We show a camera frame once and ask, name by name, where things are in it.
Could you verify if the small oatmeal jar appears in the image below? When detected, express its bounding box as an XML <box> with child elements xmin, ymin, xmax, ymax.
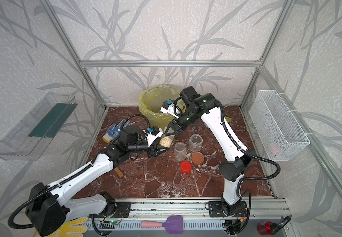
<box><xmin>159</xmin><ymin>131</ymin><xmax>175</xmax><ymax>148</ymax></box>

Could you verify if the yellow dotted glove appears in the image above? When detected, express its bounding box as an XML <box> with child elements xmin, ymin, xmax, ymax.
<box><xmin>48</xmin><ymin>216</ymin><xmax>89</xmax><ymax>237</ymax></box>

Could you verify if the blue dotted white work glove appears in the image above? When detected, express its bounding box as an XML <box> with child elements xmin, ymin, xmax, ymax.
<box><xmin>103</xmin><ymin>120</ymin><xmax>124</xmax><ymax>143</ymax></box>

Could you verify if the blue wooden-handled garden fork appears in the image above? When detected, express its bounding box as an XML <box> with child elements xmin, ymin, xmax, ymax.
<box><xmin>114</xmin><ymin>167</ymin><xmax>124</xmax><ymax>178</ymax></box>

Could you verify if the white wire mesh basket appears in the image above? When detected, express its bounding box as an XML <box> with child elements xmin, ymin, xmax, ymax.
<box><xmin>249</xmin><ymin>90</ymin><xmax>310</xmax><ymax>162</ymax></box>

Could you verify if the yellow plastic bin liner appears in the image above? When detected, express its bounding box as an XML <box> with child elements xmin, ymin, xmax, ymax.
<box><xmin>138</xmin><ymin>85</ymin><xmax>181</xmax><ymax>120</ymax></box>

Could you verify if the red jar lid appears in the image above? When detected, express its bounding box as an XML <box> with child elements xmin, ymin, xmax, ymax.
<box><xmin>180</xmin><ymin>161</ymin><xmax>192</xmax><ymax>174</ymax></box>

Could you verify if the red black handheld tool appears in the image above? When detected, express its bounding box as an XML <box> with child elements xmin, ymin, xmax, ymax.
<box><xmin>256</xmin><ymin>216</ymin><xmax>291</xmax><ymax>236</ymax></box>

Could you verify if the pink item in basket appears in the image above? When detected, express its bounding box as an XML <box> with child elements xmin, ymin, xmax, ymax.
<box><xmin>269</xmin><ymin>143</ymin><xmax>283</xmax><ymax>159</ymax></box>

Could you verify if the red-lidded oatmeal jar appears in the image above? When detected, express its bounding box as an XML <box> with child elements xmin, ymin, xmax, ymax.
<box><xmin>174</xmin><ymin>142</ymin><xmax>186</xmax><ymax>162</ymax></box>

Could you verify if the brown-lidded oatmeal jar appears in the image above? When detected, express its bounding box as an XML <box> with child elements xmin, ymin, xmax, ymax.
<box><xmin>189</xmin><ymin>134</ymin><xmax>203</xmax><ymax>152</ymax></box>

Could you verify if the clear plastic wall shelf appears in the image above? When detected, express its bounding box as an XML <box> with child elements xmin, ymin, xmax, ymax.
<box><xmin>0</xmin><ymin>92</ymin><xmax>78</xmax><ymax>161</ymax></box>

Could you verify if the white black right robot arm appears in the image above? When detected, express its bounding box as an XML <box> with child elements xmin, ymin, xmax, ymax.
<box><xmin>161</xmin><ymin>87</ymin><xmax>281</xmax><ymax>217</ymax></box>

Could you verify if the purple pink-handled scoop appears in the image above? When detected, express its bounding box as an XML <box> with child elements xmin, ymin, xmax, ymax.
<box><xmin>141</xmin><ymin>215</ymin><xmax>183</xmax><ymax>235</ymax></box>

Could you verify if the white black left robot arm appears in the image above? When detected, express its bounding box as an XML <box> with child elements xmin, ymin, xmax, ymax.
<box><xmin>7</xmin><ymin>119</ymin><xmax>169</xmax><ymax>237</ymax></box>

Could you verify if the brown jar lid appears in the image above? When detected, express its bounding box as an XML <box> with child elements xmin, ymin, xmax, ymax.
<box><xmin>191</xmin><ymin>152</ymin><xmax>205</xmax><ymax>166</ymax></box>

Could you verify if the potted artificial flower plant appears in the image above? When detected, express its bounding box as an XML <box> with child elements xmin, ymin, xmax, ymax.
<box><xmin>225</xmin><ymin>116</ymin><xmax>232</xmax><ymax>123</ymax></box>

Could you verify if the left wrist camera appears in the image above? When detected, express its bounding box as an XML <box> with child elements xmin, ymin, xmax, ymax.
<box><xmin>145</xmin><ymin>126</ymin><xmax>163</xmax><ymax>147</ymax></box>

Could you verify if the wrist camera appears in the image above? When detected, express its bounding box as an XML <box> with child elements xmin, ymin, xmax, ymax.
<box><xmin>160</xmin><ymin>99</ymin><xmax>182</xmax><ymax>119</ymax></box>
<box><xmin>145</xmin><ymin>126</ymin><xmax>163</xmax><ymax>147</ymax></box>

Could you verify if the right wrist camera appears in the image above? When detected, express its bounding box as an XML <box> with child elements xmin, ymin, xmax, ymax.
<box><xmin>160</xmin><ymin>99</ymin><xmax>182</xmax><ymax>119</ymax></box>

